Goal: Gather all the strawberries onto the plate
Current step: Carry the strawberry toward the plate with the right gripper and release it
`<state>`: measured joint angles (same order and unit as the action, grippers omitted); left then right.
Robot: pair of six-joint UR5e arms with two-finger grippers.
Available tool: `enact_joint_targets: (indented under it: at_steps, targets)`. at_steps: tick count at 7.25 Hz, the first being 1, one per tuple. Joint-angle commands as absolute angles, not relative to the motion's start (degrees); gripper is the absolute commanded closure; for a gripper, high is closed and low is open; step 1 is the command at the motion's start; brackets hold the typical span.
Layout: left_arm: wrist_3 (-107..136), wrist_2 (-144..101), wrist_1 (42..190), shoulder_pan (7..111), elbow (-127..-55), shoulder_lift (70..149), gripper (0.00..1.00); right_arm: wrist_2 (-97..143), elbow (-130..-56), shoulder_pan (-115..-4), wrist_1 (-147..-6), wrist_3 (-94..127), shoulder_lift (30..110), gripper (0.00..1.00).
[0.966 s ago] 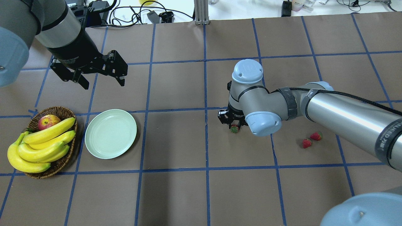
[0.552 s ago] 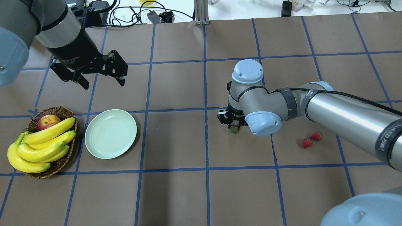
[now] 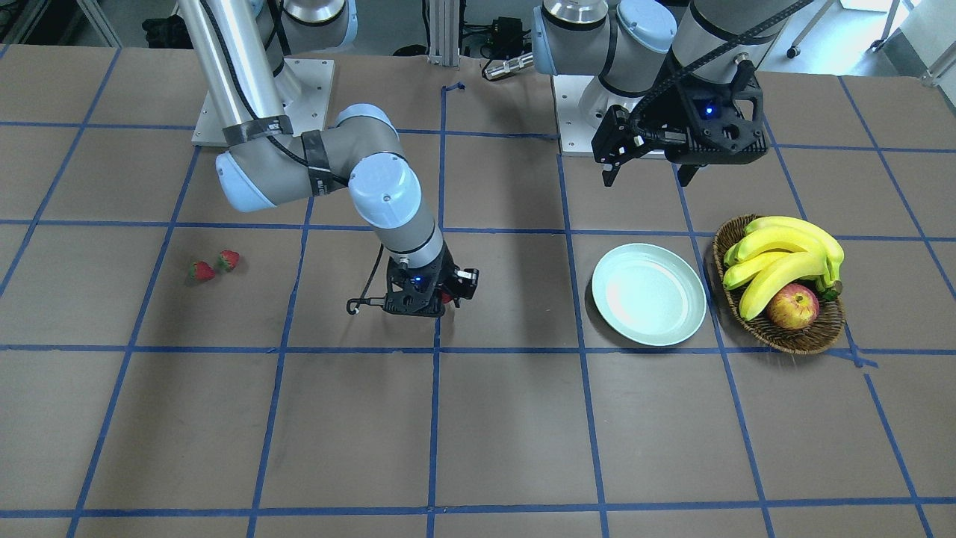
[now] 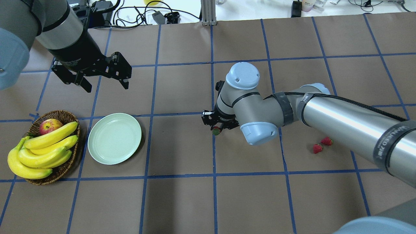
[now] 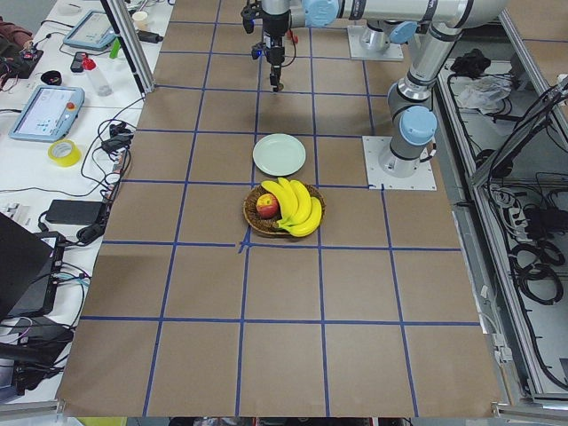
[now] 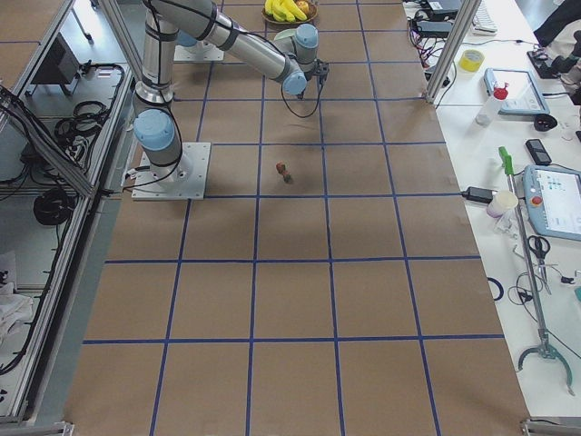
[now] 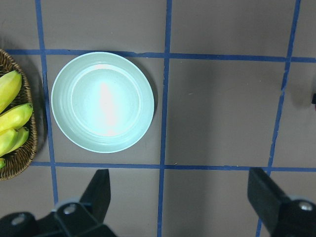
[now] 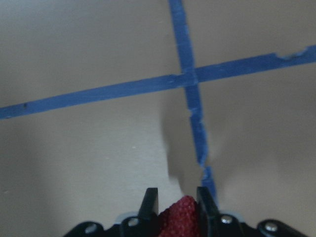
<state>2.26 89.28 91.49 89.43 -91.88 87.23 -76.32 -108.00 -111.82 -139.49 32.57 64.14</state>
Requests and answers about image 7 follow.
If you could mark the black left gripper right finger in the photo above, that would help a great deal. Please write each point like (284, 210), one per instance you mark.
(266, 198)

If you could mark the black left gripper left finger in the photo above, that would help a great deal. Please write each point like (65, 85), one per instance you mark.
(96, 197)

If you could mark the red strawberry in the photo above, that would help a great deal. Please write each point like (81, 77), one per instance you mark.
(314, 100)

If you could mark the light green plate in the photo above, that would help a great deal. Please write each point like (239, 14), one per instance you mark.
(102, 102)

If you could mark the yellow banana bunch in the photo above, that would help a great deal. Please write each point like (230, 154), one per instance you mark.
(13, 133)

